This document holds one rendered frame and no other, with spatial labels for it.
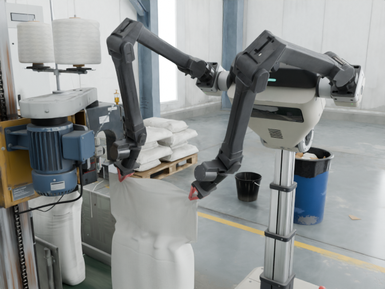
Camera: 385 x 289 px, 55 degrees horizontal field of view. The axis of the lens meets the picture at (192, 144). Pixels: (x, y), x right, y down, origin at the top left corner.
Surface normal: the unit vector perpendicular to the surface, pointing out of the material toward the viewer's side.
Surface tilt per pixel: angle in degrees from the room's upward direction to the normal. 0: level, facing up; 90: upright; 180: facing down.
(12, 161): 90
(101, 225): 90
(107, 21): 90
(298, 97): 40
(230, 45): 90
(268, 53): 60
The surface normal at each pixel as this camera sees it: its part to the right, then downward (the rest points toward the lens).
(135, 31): 0.70, 0.40
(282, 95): -0.37, -0.62
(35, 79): 0.81, 0.15
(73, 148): -0.20, 0.24
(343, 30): -0.58, 0.20
